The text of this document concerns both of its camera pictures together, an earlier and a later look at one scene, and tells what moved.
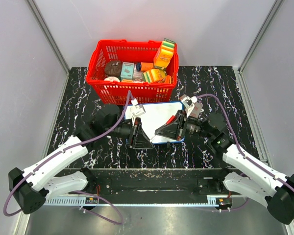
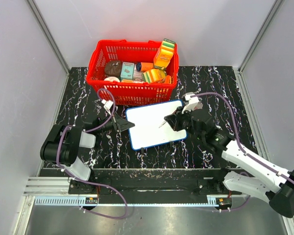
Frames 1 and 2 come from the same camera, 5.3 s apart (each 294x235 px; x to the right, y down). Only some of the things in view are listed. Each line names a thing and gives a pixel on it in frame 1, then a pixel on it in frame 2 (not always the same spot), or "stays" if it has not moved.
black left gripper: x=139 y=139 to x=120 y=124
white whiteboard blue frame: x=156 y=115 stays
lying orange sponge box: x=154 y=76 stays
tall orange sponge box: x=164 y=53 stays
